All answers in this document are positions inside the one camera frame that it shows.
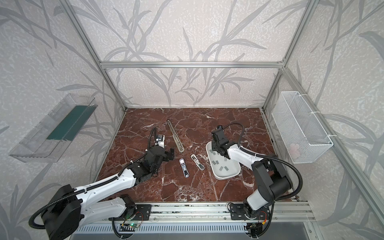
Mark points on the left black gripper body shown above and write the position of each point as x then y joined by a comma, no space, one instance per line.
167,154

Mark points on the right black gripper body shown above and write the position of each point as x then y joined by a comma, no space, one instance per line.
218,137

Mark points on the blue mini stapler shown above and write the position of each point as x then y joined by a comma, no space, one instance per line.
184,168

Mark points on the white mini stapler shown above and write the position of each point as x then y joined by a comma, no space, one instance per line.
197,162

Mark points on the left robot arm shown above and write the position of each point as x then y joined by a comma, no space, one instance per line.
71,208

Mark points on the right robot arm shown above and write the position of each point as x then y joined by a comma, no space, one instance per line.
276,179

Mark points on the white plastic tray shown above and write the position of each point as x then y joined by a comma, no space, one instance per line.
233,166

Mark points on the green circuit board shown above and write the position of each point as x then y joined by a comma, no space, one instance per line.
130,227

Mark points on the pink object in basket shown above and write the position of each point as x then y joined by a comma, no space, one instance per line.
294,151

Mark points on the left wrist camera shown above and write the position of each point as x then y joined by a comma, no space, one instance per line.
160,141

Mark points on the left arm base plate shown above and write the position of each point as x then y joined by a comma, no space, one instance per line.
140,212

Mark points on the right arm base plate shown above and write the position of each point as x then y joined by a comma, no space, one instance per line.
244,212

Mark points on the white slotted cable duct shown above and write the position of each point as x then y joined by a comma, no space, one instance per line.
175,228

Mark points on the white wire mesh basket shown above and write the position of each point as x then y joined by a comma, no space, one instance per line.
298,124

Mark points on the aluminium front rail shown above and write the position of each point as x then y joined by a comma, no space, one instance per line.
194,212

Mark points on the clear acrylic wall shelf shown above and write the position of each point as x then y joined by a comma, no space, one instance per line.
48,140

